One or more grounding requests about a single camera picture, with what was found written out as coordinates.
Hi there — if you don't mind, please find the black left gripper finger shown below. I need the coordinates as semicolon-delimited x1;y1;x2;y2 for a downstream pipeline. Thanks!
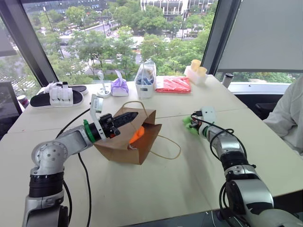
112;112;139;122
114;117;137;130

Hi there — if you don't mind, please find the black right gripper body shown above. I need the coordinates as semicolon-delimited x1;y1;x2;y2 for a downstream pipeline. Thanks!
190;116;205;130

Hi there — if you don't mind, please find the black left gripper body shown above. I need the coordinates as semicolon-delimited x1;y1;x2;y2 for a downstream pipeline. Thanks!
98;113;121;140

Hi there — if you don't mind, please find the green plush toy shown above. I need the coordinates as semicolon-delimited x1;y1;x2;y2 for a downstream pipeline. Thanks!
181;115;202;136

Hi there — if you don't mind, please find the brown paper bag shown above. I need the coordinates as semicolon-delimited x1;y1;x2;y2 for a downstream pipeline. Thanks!
93;101;182;166

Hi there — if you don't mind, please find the orange plush toy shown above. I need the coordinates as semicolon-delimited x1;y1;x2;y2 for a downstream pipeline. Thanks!
128;126;145;144

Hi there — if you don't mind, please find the purple plastic bag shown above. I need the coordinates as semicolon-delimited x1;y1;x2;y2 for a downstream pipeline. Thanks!
110;70;129;97

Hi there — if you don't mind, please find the clear bag with blue items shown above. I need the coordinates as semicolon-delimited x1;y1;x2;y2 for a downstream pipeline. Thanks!
135;59;158;86

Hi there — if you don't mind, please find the white plastic container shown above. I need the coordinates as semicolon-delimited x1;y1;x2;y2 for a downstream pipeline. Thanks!
134;79;157;100

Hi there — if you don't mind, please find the white round-base stand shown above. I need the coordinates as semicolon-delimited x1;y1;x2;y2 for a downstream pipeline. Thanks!
96;70;112;99

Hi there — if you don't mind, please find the red flat package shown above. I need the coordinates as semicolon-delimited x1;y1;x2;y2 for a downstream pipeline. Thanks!
155;76;192;94

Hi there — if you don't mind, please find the white plastic tray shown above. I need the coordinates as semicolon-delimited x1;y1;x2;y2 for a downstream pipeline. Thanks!
184;65;215;86

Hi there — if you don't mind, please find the black white slipper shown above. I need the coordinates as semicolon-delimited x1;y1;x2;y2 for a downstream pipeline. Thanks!
30;89;84;110
37;81;89;96

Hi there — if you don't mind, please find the grey tumbler bottle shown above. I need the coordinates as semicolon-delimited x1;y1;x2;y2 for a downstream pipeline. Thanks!
222;72;235;88

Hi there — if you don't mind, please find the black chair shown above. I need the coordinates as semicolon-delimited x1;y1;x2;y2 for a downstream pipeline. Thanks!
233;94;283;120

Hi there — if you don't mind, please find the white paper cup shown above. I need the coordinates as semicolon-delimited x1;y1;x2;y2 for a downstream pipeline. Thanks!
16;95;30;109

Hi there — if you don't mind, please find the person in white clothing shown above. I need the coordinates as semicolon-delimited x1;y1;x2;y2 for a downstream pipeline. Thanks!
263;75;303;156

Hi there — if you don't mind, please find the black furniture piece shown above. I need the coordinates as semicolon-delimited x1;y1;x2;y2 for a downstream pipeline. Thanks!
0;81;23;140

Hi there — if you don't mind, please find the grey roller blind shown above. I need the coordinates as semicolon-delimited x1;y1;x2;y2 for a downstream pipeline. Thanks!
216;0;303;73

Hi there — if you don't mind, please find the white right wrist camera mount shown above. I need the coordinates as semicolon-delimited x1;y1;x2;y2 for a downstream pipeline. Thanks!
200;105;217;125

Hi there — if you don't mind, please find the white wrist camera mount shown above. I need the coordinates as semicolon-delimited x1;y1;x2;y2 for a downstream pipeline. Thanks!
200;105;217;125
89;94;107;142

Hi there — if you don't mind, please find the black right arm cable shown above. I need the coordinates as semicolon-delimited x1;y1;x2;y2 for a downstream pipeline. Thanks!
191;110;248;167

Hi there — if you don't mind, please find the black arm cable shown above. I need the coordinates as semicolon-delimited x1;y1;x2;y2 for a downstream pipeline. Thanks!
191;110;248;167
55;107;92;227

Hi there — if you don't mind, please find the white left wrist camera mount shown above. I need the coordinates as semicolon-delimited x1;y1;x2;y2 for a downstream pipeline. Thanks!
89;94;107;142

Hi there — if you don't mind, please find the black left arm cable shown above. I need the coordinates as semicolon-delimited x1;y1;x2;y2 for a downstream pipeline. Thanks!
55;107;92;227

